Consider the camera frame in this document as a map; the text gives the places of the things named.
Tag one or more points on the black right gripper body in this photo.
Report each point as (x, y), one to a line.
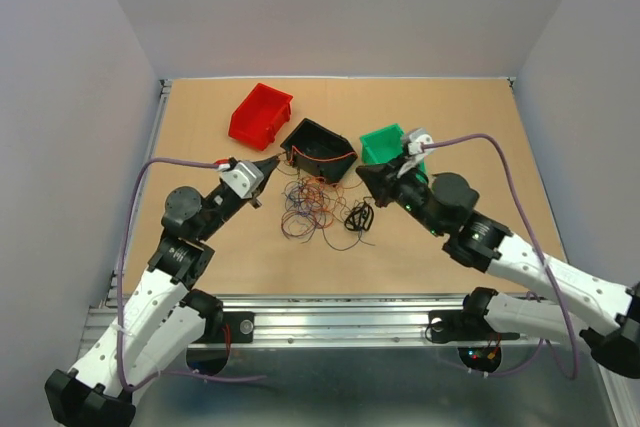
(407, 190)

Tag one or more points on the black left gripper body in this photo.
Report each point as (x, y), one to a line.
(224, 207)

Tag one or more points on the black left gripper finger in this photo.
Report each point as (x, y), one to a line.
(271, 161)
(267, 172)

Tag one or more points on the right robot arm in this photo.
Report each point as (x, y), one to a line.
(600, 317)

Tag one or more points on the green plastic bin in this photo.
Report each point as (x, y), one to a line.
(388, 145)

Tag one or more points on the red plastic bin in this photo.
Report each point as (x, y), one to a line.
(259, 117)

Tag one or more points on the black plastic bin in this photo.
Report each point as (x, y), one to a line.
(318, 151)

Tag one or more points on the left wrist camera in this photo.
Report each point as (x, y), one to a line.
(243, 179)

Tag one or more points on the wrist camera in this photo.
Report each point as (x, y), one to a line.
(243, 179)
(416, 146)

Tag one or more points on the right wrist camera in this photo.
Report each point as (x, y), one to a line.
(416, 146)

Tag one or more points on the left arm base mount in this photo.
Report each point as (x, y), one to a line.
(236, 327)

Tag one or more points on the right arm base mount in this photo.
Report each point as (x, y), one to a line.
(446, 326)

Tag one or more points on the aluminium table frame rail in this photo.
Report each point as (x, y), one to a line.
(339, 332)

